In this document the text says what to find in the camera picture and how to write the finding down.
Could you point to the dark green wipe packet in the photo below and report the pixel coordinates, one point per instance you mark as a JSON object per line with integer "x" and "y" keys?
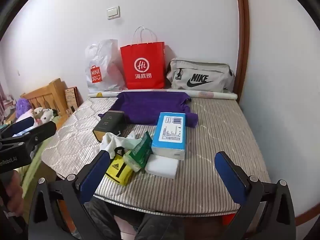
{"x": 141, "y": 150}

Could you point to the white spotted plush toy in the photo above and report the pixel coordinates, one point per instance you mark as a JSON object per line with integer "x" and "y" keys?
{"x": 43, "y": 115}

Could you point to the white sock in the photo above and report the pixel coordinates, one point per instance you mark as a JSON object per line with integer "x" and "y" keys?
{"x": 110, "y": 140}

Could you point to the person's dark trousers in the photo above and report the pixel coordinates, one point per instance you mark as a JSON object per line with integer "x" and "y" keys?
{"x": 130, "y": 227}

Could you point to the brown wooden door frame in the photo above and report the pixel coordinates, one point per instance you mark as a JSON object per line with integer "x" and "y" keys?
{"x": 242, "y": 42}

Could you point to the white sponge block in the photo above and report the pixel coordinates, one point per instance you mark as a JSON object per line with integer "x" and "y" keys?
{"x": 162, "y": 166}

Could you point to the person's left hand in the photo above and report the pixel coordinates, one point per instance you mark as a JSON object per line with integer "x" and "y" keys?
{"x": 13, "y": 187}

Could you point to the light green tissue packet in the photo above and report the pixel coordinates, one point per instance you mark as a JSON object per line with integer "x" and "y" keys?
{"x": 131, "y": 163}

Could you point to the mint green sock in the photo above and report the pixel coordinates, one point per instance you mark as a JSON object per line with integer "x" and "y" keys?
{"x": 130, "y": 142}

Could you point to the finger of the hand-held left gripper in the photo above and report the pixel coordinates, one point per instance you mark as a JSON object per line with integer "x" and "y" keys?
{"x": 23, "y": 125}
{"x": 42, "y": 131}

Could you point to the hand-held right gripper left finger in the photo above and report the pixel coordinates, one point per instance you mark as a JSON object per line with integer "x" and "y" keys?
{"x": 95, "y": 177}

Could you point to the grey waist bag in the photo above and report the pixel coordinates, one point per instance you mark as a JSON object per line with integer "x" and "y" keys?
{"x": 212, "y": 71}

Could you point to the brown printed notebook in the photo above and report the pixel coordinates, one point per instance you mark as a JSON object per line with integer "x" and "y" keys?
{"x": 72, "y": 98}

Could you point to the dark green tin box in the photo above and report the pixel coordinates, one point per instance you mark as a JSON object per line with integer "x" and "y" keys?
{"x": 110, "y": 125}

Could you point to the green blanket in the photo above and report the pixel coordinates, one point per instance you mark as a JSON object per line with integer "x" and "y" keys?
{"x": 37, "y": 160}

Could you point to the white light switch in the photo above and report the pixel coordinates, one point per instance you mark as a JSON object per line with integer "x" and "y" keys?
{"x": 113, "y": 12}

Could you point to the striped quilted mat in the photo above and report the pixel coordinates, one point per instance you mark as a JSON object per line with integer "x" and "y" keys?
{"x": 212, "y": 142}

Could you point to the purple plush toy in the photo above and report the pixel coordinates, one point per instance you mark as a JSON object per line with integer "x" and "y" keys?
{"x": 23, "y": 106}

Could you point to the white plastic shopping bag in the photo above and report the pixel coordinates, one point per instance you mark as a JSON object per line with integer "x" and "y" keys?
{"x": 100, "y": 55}

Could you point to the red paper bag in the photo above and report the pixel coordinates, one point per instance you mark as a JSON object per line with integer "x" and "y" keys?
{"x": 130, "y": 55}

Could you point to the small yellow duffel bag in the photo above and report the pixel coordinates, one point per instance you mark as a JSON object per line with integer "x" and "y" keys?
{"x": 120, "y": 173}

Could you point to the blue box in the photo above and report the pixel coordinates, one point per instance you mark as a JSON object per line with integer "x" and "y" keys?
{"x": 167, "y": 135}

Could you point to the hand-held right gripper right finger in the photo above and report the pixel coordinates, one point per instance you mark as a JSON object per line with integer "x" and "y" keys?
{"x": 230, "y": 177}

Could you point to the light wooden headboard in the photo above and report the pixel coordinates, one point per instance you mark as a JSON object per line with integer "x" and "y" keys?
{"x": 47, "y": 95}

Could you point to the purple towel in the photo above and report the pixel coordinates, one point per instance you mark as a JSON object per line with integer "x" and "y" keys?
{"x": 150, "y": 105}

